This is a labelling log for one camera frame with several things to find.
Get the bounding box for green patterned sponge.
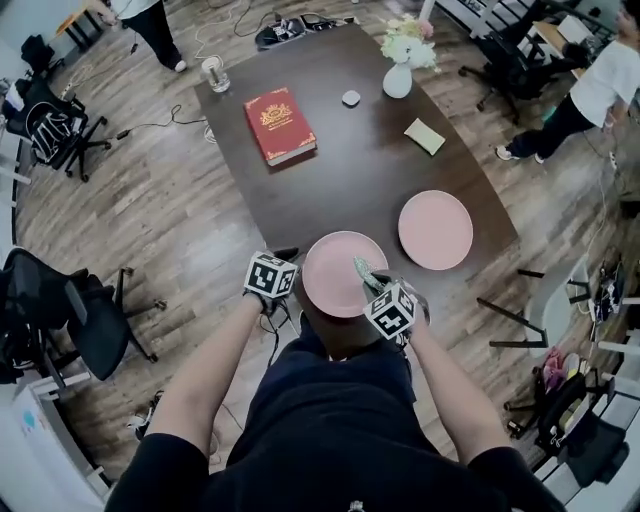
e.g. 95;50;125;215
353;255;386;294

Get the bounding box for red hardcover book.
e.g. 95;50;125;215
243;86;318;168

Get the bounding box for clear glass cup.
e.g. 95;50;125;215
200;56;231;94

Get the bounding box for person's left forearm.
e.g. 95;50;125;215
147;297;266;451

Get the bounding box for person's black clothing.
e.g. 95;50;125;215
104;309;566;512

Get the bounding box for white vase with flowers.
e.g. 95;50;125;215
379;13;441;74

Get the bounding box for black backpack white stripes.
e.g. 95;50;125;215
30;102;74;164

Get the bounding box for wooden desk white legs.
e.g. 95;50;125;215
532;14;601;81

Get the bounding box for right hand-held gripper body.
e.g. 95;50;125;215
362;281;431;341

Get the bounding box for round wooden table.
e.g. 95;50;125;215
54;0;106;51

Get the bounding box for black office chair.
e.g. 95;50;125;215
458;0;586;126
0;248;169;382
14;77;112;183

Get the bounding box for pink plate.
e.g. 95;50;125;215
302;230;390;319
397;189;475;272

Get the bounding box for white ceramic vase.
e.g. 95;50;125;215
382;62;414;99

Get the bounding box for black bag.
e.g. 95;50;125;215
534;369;631;486

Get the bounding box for heap of cables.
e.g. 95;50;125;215
255;13;356;51

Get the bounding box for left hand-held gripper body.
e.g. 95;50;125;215
243;251;300;316

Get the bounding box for yellow green sponge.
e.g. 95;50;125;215
403;118;447;156

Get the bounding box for pink bag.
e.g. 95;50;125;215
543;347;569;391

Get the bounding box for person's right forearm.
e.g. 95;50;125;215
407;319;514;464

